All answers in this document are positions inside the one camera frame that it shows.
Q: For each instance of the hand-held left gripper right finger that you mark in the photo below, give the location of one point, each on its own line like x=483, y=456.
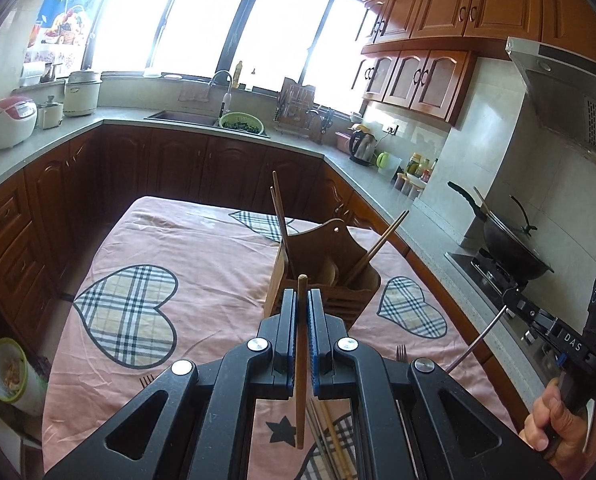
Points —
x=312, y=360

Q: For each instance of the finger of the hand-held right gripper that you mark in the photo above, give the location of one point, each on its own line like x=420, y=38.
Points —
x=528, y=312

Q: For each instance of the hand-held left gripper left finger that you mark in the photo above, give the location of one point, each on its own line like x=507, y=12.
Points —
x=294, y=360

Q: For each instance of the wooden chopstick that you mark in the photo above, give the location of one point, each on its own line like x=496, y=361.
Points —
x=281, y=220
x=378, y=247
x=275, y=210
x=338, y=445
x=302, y=310

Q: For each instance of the wooden utensil holder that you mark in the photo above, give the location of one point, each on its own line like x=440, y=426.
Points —
x=323, y=245

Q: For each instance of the person's right hand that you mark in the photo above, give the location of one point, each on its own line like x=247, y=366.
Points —
x=538, y=420

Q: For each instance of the black wok with lid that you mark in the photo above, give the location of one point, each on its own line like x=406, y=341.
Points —
x=513, y=255

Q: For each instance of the gas stove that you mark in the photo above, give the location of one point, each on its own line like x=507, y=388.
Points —
x=483, y=272

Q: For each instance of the large metal fork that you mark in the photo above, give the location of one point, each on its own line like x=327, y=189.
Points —
x=402, y=352

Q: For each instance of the pink plaid-heart tablecloth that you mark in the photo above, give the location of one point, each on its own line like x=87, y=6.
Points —
x=203, y=260

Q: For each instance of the small metal fork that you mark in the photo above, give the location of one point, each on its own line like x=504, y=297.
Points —
x=147, y=379

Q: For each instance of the spice jars set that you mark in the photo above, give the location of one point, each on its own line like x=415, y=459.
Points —
x=409, y=186

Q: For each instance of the condiment bottles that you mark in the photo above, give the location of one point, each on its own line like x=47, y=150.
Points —
x=420, y=166

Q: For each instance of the green cup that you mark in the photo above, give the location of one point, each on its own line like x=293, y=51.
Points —
x=384, y=161

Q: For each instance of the electric kettle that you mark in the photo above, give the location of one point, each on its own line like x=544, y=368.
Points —
x=363, y=149

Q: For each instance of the range hood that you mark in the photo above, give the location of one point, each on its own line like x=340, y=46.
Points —
x=563, y=90

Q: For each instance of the wooden base cabinets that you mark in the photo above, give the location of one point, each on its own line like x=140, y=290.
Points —
x=178, y=165

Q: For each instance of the kitchen tool holder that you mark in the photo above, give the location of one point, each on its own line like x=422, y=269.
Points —
x=323, y=122

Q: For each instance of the green colander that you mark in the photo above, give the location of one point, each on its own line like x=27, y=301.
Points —
x=242, y=124

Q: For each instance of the knife and board rack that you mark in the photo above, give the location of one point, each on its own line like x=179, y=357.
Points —
x=298, y=105

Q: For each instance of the kitchen sink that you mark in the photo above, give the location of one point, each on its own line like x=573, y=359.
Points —
x=183, y=117

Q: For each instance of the chrome kitchen faucet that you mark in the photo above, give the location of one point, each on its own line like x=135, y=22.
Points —
x=228, y=91

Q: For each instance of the green-rimmed bowl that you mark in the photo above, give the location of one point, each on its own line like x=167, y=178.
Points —
x=8, y=370

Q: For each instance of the yellow bottle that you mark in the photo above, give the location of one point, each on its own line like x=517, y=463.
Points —
x=238, y=76

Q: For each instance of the tall white electric cooker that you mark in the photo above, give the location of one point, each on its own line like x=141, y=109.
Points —
x=82, y=95

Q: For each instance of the small white pot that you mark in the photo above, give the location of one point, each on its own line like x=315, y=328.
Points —
x=50, y=115

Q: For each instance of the kitchen window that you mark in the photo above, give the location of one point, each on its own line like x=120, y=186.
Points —
x=203, y=25

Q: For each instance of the white and pink rice cooker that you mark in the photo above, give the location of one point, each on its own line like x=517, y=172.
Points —
x=8, y=120

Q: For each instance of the paper towel roll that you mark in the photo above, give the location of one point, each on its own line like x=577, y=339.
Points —
x=30, y=74

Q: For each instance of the fruit and palm window poster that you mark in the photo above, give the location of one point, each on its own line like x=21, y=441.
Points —
x=68, y=15

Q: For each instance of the wooden wall cabinets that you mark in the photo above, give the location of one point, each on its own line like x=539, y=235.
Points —
x=443, y=10

